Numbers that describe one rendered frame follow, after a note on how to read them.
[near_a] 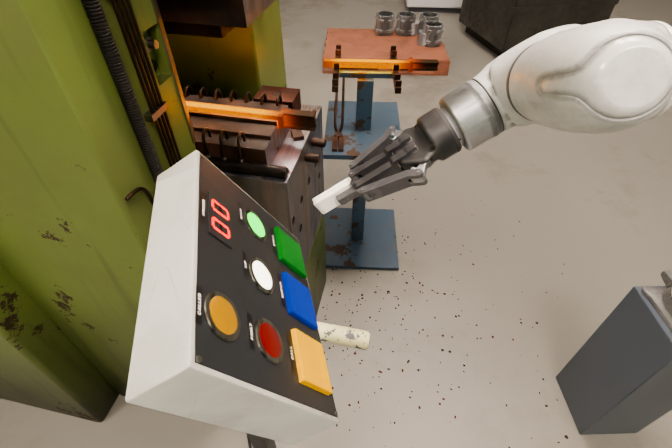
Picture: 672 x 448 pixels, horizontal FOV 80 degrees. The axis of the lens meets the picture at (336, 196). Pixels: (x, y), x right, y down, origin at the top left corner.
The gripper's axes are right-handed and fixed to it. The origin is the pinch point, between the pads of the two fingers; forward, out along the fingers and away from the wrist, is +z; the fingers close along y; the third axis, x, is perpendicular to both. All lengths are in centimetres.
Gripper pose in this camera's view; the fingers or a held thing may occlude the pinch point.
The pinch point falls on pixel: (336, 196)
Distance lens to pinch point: 63.3
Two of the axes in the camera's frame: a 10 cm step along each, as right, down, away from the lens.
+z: -8.4, 5.0, 1.9
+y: -2.3, -6.6, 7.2
